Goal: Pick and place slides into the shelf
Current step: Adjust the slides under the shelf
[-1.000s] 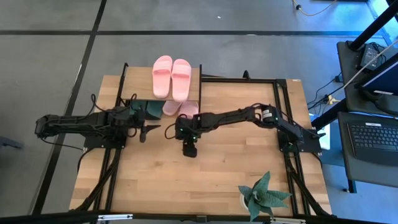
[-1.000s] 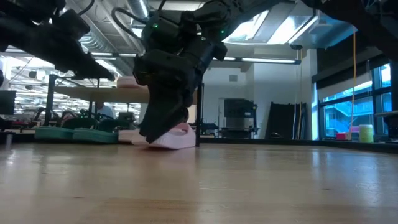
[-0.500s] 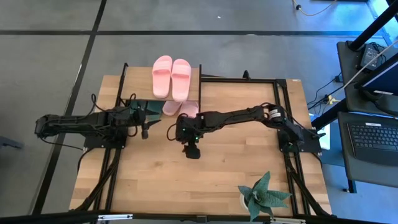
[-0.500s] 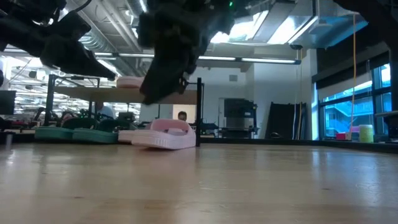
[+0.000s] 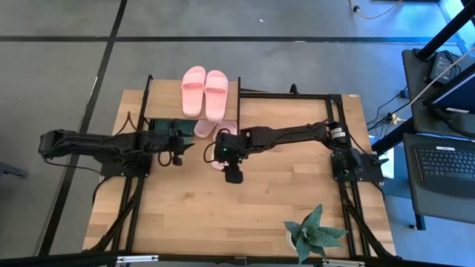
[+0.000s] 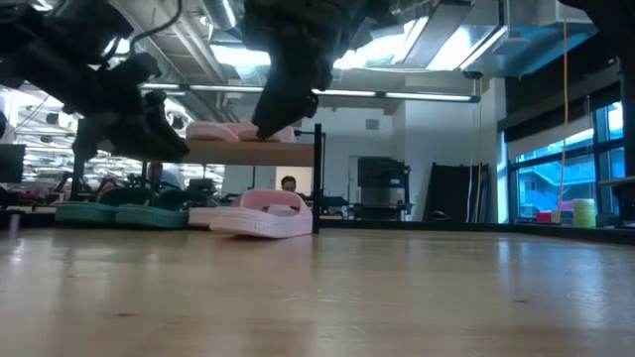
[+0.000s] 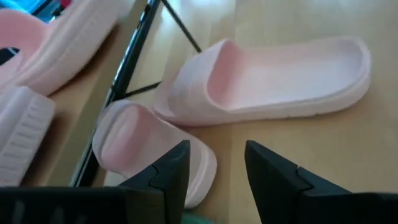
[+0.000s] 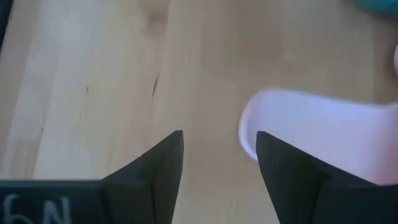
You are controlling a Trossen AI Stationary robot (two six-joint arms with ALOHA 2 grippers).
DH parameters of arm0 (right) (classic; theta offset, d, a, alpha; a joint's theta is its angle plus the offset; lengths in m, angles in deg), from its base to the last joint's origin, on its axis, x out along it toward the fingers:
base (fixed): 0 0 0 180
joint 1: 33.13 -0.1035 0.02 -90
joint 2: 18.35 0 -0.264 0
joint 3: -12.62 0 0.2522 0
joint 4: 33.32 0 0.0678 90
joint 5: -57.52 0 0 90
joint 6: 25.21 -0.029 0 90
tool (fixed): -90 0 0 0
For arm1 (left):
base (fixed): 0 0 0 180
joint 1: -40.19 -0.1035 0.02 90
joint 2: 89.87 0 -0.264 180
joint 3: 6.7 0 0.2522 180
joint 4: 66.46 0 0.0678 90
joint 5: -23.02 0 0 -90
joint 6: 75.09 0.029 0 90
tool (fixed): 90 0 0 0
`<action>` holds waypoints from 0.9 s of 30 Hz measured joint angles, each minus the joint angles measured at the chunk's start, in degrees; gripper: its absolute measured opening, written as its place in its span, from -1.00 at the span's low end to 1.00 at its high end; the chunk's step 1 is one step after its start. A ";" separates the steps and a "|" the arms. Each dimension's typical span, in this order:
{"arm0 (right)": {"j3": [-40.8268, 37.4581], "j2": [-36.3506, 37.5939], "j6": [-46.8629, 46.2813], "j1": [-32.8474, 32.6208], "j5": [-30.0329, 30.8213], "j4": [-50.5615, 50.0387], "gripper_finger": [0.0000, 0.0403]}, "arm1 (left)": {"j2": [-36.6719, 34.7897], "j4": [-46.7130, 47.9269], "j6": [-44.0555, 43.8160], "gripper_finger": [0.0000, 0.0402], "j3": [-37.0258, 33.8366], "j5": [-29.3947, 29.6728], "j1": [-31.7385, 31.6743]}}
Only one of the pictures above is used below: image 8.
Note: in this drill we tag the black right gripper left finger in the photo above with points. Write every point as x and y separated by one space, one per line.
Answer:
146 196

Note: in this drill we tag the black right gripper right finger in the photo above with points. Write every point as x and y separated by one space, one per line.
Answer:
298 193

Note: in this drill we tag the pink rubber slide sandal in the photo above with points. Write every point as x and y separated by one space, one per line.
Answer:
326 133

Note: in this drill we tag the green rubber slide sandal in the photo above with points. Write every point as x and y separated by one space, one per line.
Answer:
379 5

